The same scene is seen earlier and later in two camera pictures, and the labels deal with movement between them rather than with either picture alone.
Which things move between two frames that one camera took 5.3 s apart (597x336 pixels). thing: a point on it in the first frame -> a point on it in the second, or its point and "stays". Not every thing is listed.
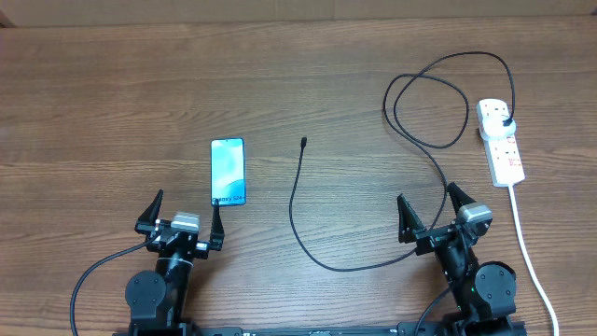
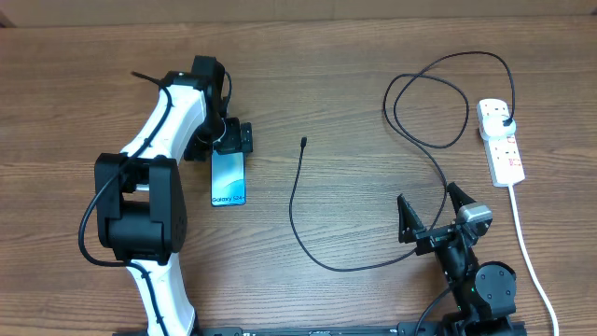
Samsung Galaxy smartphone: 229,171 stays
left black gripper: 201,248 -> 232,143
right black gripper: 429,238 stays
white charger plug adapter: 492,125 stays
